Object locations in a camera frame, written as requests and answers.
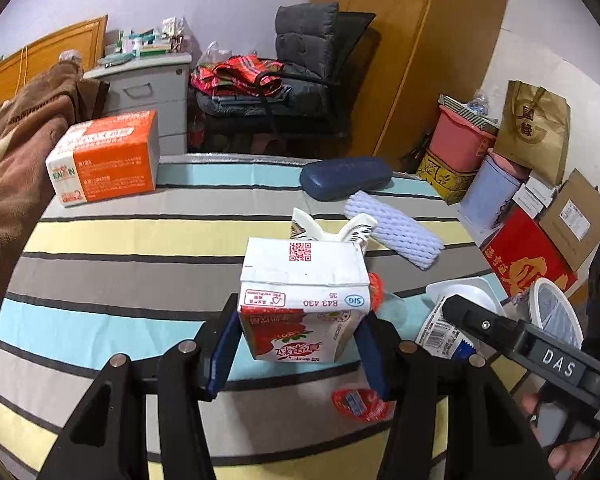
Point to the brown paper bag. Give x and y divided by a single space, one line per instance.
530 135

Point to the pink plastic storage bin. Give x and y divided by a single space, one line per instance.
460 142

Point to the clear plastic bag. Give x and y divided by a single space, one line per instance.
215 54

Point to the red gift box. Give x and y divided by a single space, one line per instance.
520 255

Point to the black office chair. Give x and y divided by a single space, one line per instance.
305 35

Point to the pile of medicine boxes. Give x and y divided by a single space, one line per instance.
145 42

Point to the red plaid bag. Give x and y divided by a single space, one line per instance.
235 75

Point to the brown cardboard box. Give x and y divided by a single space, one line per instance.
575 215

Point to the red foil wrapper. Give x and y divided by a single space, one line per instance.
376 290
360 405

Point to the person's right hand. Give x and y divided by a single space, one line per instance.
577 462

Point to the red white milk carton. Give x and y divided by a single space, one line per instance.
300 310

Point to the lavender cylinder box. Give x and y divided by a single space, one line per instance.
485 190

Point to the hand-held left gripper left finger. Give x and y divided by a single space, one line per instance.
222 355

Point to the white foam fruit net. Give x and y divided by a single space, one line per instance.
400 232

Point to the brown blanket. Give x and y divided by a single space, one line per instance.
20 160

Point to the dark leaning pole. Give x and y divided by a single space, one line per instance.
417 152

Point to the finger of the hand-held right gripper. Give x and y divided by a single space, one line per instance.
485 325

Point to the grey nightstand cabinet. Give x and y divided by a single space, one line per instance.
145 95

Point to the clear plastic packaging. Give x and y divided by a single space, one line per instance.
478 101

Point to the orange tissue box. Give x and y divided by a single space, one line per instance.
110 165

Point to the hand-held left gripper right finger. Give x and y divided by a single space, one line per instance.
375 365

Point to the striped flat box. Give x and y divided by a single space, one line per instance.
460 110

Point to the white blue yogurt cup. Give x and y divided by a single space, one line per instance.
432 332

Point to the wooden bed headboard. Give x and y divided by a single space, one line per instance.
55 55

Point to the wooden wardrobe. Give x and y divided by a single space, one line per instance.
430 35

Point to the dark blue glasses case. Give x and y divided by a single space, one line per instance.
345 177

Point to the small white box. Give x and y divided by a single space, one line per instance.
529 205
542 187

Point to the white opened paper carton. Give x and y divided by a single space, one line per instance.
305 225

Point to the yellow patterned box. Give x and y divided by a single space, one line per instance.
445 177

